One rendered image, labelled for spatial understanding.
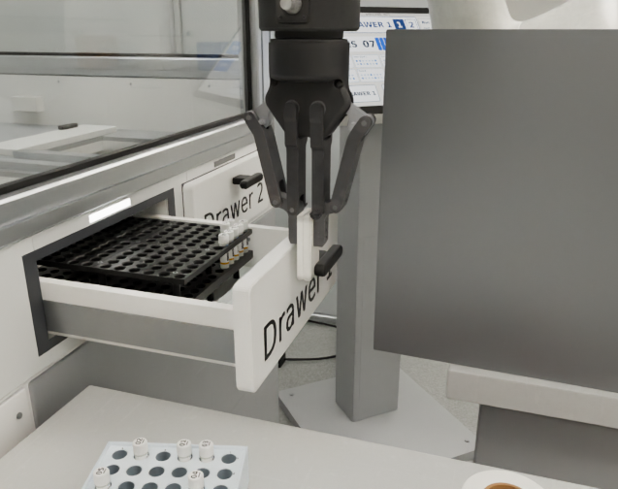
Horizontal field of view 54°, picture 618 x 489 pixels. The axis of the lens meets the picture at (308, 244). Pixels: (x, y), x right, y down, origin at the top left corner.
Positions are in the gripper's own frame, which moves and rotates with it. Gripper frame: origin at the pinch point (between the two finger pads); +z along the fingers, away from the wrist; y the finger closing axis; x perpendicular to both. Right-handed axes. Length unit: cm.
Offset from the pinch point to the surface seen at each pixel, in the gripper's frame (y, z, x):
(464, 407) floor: 15, 93, 117
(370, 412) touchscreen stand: -12, 87, 97
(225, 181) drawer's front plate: -24.2, 2.3, 30.9
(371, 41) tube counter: -15, -19, 96
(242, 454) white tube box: -0.6, 13.7, -16.7
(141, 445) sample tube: -8.4, 12.3, -19.8
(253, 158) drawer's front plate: -24.1, 0.7, 42.7
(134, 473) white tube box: -8.7, 14.6, -20.7
